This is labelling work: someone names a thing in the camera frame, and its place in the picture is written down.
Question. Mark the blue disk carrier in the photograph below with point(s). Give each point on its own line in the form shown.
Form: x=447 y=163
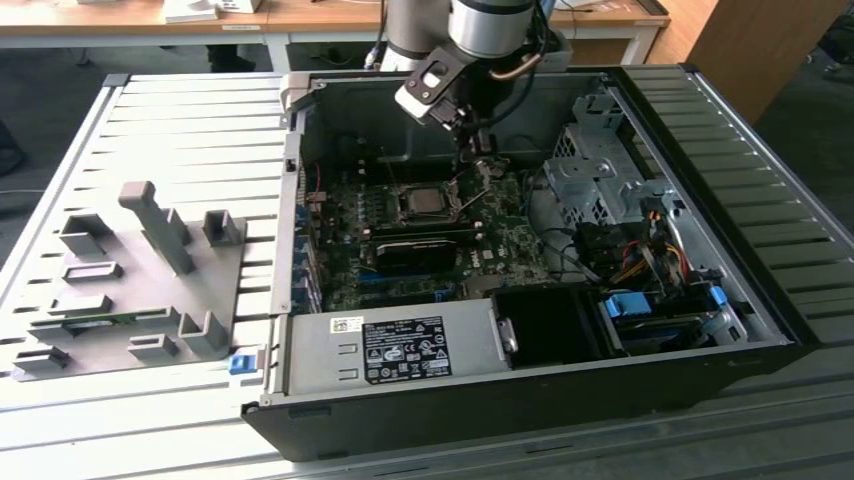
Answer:
x=627 y=305

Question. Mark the silver square CPU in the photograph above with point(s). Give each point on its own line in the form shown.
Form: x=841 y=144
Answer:
x=427 y=202

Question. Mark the green RAM stick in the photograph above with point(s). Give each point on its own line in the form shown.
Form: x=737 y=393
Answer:
x=123 y=318

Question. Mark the blue case latch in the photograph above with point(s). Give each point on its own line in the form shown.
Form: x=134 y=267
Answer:
x=242 y=365

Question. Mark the black RAM slot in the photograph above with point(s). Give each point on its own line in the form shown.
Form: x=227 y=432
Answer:
x=421 y=233

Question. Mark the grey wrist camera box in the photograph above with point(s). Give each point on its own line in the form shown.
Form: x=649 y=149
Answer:
x=427 y=100

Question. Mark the wooden desk white frame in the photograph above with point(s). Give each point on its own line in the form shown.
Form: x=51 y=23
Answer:
x=100 y=25
x=601 y=20

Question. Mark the dark floor object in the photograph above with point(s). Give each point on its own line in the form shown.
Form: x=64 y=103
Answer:
x=10 y=150

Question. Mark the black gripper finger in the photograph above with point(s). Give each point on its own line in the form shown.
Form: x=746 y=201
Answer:
x=482 y=145

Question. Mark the green motherboard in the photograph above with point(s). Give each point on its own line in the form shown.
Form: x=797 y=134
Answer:
x=507 y=250

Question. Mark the black graphics card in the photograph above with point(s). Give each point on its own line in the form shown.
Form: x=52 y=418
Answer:
x=414 y=255

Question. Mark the black chair base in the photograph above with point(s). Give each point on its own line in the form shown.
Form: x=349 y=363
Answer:
x=234 y=57

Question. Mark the blue drive clip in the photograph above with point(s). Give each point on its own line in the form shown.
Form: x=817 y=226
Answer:
x=717 y=297

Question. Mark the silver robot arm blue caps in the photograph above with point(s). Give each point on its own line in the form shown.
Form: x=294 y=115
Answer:
x=487 y=30

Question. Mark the grey power supply with label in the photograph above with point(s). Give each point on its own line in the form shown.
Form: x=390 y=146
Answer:
x=321 y=350

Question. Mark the dark chair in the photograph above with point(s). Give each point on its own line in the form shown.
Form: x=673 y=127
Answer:
x=837 y=45

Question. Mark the grey plastic parts rack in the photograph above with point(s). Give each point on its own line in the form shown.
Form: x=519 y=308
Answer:
x=147 y=300

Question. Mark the wooden cabinet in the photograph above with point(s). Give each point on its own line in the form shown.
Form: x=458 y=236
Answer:
x=748 y=50

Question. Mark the white box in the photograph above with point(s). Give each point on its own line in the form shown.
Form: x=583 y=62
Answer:
x=190 y=12

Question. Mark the thin metal locking lever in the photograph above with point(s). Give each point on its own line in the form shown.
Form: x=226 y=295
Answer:
x=390 y=170

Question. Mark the CPU socket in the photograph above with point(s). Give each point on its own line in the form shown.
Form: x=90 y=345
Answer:
x=403 y=219

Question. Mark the silver metal drive cage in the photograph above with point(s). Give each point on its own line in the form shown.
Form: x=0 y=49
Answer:
x=581 y=185

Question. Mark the black open PC case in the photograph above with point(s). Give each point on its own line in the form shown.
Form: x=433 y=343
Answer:
x=467 y=410

